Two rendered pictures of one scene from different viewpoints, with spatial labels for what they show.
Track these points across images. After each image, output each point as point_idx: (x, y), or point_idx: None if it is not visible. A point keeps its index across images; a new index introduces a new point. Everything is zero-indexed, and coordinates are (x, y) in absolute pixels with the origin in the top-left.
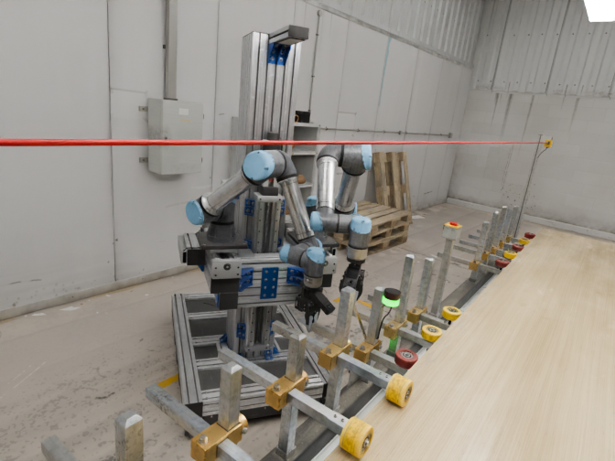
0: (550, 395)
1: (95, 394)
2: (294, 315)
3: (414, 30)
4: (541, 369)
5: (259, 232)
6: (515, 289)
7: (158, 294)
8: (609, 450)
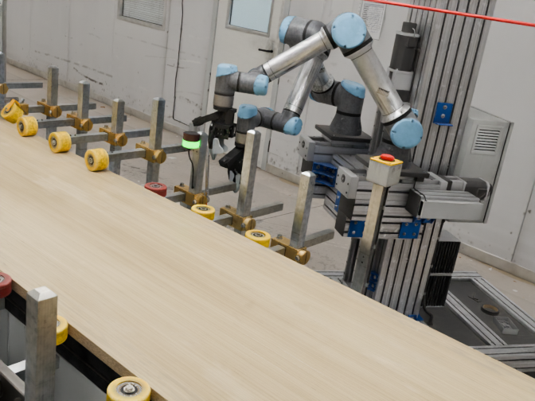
0: (68, 223)
1: (317, 270)
2: (491, 356)
3: None
4: (111, 237)
5: (371, 140)
6: (379, 329)
7: (522, 297)
8: None
